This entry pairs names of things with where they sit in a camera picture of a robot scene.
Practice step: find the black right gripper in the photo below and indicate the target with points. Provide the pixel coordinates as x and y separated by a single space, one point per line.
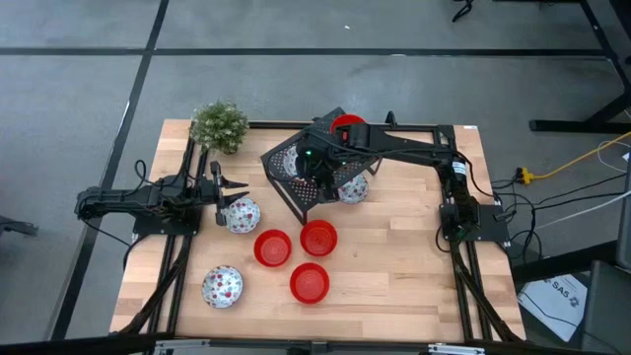
320 170

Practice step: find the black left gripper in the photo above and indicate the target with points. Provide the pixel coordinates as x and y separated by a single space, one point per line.
217 170

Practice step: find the red bowl floral white interior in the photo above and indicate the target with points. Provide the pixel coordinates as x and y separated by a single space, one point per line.
356 191
222 287
291 163
242 216

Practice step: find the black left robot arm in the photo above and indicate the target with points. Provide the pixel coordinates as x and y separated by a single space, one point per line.
123 199

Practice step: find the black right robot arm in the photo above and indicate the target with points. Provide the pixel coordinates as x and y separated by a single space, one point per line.
404 148

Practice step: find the black perforated metal shelf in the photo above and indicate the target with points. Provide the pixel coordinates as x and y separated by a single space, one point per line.
303 194

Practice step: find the small green bushy plant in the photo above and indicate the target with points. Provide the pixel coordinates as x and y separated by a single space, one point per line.
219 127

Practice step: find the black desk foot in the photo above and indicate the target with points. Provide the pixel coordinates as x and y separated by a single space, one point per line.
567 261

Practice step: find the white printed paper sheet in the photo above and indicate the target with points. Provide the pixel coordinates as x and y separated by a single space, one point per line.
557 301

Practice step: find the grey chair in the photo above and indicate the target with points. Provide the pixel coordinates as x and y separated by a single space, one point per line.
609 310

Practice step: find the black aluminium rig frame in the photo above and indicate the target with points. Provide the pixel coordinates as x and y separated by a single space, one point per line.
276 125

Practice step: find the black desk leg frame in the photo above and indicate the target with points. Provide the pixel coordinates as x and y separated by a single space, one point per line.
577 125

